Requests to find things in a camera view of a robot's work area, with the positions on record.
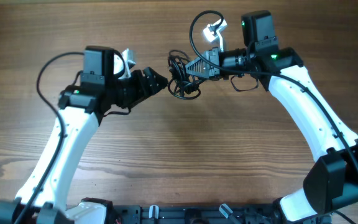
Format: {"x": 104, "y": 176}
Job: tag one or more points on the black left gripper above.
{"x": 140, "y": 86}

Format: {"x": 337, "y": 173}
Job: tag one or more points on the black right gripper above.
{"x": 214, "y": 62}

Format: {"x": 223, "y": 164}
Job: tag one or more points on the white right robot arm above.
{"x": 332, "y": 182}

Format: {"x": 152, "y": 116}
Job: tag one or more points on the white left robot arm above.
{"x": 108, "y": 78}

